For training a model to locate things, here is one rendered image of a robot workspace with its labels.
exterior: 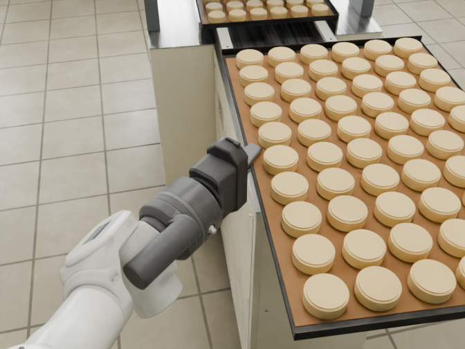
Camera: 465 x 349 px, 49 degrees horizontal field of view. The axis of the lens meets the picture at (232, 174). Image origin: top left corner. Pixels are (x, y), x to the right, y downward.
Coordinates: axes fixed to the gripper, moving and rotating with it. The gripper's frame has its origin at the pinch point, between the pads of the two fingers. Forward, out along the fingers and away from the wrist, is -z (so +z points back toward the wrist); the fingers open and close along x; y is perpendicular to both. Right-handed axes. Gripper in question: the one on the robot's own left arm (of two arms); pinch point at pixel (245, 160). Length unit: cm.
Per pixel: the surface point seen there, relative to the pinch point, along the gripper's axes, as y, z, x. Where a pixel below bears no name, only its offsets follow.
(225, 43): 45, -54, -19
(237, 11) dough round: 51, -68, -17
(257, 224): 4.9, -12.3, -28.6
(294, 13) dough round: 38, -78, -18
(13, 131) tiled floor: 177, -49, -110
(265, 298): 3, -14, -56
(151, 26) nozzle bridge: 74, -55, -24
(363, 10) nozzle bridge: 27, -103, -23
